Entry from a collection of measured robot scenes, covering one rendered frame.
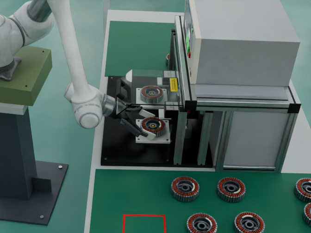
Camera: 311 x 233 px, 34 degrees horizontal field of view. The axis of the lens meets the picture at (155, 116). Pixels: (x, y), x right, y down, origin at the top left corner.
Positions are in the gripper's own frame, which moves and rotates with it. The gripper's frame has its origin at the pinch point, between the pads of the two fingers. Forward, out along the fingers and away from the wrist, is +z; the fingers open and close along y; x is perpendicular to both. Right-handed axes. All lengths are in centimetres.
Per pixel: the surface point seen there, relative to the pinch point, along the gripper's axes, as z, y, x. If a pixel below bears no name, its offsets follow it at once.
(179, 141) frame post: 4.8, 19.8, 12.9
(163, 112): 0.3, -0.3, 9.0
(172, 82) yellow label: -6.4, 3.5, 26.3
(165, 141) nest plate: 6.2, 7.6, 0.9
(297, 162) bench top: 58, 15, 25
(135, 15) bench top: -3, -115, -8
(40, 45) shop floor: -36, -201, -112
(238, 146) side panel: 26.5, 20.9, 23.2
